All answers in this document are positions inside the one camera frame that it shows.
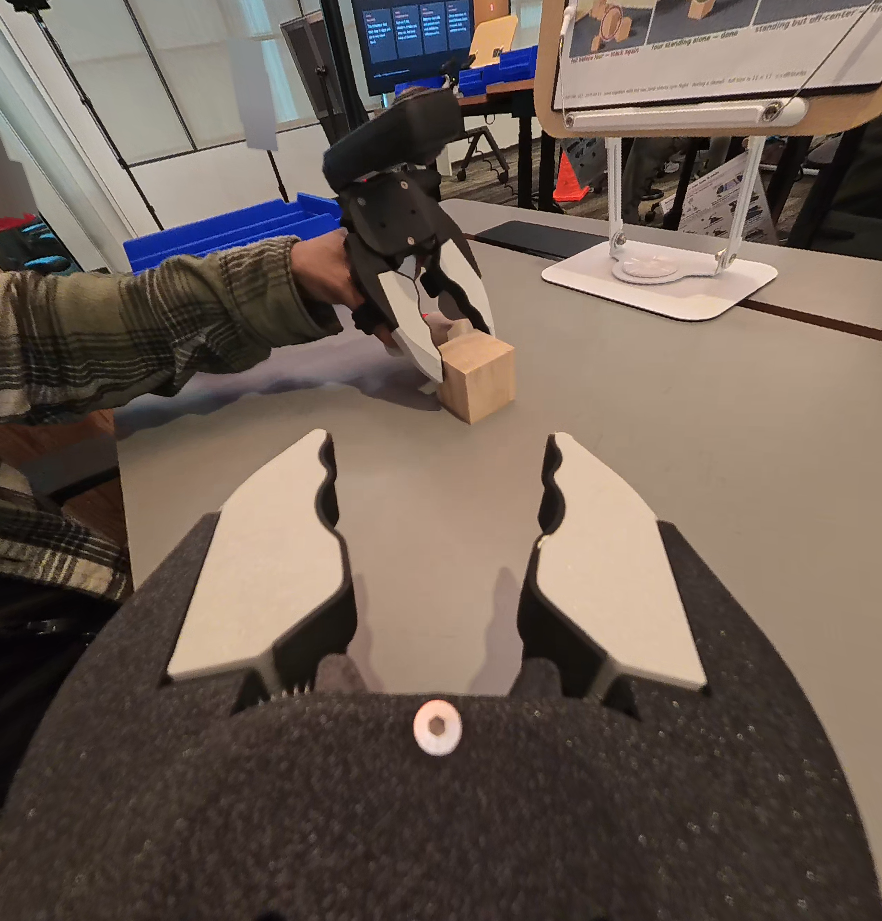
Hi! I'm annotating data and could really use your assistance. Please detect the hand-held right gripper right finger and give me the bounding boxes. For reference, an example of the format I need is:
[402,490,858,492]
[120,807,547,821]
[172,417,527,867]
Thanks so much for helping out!
[517,432,708,699]

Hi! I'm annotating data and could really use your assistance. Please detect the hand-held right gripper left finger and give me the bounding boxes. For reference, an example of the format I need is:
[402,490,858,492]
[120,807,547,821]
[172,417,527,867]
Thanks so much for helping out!
[166,429,358,697]

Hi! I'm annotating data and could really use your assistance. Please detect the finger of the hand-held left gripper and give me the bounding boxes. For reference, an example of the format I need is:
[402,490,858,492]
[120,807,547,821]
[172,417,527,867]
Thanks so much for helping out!
[421,229,497,339]
[377,258,447,385]

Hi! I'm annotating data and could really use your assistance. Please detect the large natural wooden cube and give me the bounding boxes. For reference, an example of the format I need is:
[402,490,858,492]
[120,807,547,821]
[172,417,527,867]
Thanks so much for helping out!
[438,334,516,424]

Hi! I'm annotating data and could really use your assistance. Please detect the person's left hand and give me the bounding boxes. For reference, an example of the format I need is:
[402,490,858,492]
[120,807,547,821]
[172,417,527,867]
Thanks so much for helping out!
[290,227,400,348]

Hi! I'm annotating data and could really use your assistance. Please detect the black flat tablet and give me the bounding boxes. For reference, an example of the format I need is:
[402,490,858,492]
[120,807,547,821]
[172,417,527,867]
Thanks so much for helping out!
[474,220,607,262]

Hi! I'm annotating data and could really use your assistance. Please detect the orange traffic cone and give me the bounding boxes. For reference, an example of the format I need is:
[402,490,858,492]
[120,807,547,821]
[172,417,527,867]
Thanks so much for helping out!
[553,151,592,205]

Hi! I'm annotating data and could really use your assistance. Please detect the background table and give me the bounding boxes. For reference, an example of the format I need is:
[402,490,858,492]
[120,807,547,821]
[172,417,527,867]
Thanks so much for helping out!
[451,79,539,210]

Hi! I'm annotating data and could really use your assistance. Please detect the dark grey panel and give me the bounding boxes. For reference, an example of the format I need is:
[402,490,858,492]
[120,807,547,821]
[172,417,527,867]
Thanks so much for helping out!
[279,13,350,145]

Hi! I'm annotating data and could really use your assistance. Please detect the blue plastic bin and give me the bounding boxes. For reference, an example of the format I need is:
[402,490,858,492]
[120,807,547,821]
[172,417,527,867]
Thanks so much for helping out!
[123,192,343,275]

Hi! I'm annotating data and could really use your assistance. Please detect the light wooden board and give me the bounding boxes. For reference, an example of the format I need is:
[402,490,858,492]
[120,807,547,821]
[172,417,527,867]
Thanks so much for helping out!
[470,16,519,67]

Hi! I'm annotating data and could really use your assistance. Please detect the person's plaid shirt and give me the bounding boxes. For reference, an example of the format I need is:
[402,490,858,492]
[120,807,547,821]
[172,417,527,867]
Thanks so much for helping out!
[0,445,134,602]

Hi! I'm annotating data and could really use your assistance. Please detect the white stand with wooden board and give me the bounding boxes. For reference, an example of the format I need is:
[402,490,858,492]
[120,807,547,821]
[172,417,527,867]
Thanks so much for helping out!
[534,0,882,322]

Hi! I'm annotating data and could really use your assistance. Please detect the person's dark trousers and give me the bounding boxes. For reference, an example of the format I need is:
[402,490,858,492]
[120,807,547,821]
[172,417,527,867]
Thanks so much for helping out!
[0,568,125,807]

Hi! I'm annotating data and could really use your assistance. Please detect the printed leaflet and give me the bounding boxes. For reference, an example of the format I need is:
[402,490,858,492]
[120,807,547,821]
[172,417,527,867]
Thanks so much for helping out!
[677,153,780,246]

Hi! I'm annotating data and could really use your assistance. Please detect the printed instruction sheet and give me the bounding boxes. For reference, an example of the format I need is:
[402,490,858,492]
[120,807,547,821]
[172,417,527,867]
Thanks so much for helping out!
[559,0,882,110]

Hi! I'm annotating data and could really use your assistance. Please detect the teal office chair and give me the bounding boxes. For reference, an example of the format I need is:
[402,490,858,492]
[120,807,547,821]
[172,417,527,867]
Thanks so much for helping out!
[0,216,75,273]

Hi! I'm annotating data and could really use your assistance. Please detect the dark wall monitor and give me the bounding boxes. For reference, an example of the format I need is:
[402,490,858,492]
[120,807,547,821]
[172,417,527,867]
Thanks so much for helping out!
[352,0,476,96]

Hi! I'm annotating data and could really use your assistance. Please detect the black table bracket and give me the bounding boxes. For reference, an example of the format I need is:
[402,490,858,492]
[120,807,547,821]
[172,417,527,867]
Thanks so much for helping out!
[20,430,119,499]

